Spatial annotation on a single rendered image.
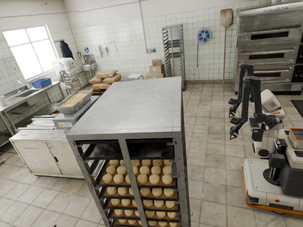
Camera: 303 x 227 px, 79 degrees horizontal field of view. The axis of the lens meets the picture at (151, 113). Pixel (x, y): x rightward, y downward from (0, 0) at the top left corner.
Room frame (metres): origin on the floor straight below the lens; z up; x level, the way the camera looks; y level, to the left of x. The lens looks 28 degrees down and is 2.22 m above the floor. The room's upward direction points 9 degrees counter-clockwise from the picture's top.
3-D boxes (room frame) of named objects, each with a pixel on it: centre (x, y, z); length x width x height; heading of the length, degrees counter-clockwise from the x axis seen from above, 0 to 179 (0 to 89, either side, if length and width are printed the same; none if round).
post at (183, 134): (1.18, -0.22, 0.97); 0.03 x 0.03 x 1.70; 77
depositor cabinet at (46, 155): (2.62, 1.49, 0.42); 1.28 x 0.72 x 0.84; 74
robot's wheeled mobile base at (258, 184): (1.49, -1.37, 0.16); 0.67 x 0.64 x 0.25; 68
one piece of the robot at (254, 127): (1.61, -1.10, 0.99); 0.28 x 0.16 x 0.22; 158
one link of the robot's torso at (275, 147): (1.50, -1.19, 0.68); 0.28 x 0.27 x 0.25; 158
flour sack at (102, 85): (6.08, 1.44, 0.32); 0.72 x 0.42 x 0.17; 72
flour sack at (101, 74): (6.28, 1.31, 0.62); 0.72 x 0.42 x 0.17; 74
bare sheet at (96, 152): (0.92, 0.07, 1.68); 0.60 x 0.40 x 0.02; 167
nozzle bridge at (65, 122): (2.49, 1.04, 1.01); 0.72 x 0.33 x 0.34; 164
